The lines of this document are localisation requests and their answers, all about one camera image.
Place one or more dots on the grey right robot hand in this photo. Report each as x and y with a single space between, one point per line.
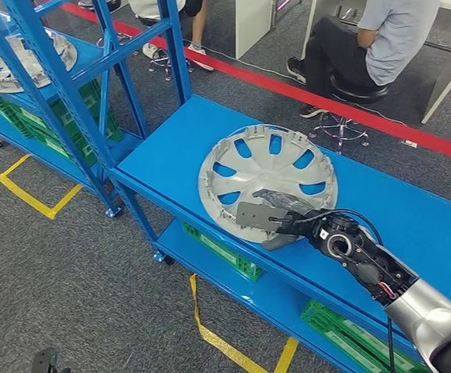
303 221

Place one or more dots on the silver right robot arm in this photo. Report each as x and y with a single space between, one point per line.
424 314

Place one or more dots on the blue metal shelf rack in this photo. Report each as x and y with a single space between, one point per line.
404 206
85 54

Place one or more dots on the green plastic crate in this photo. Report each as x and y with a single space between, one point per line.
8 116
342 345
82 154
381 342
245 267
110 128

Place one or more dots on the black round stool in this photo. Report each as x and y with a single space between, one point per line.
357 92

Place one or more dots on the small white floor tag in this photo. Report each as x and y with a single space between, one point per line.
408 144

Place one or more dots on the red barrier belt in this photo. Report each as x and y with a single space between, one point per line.
424 138

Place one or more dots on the seated person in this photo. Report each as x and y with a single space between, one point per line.
396 41

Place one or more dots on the chrome base stool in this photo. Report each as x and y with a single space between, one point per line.
150 21

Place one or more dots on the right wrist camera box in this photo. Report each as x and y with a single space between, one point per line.
256 216

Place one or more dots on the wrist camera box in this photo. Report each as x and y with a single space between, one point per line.
256 216
42 363

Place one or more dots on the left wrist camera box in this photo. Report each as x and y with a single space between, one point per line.
42 363

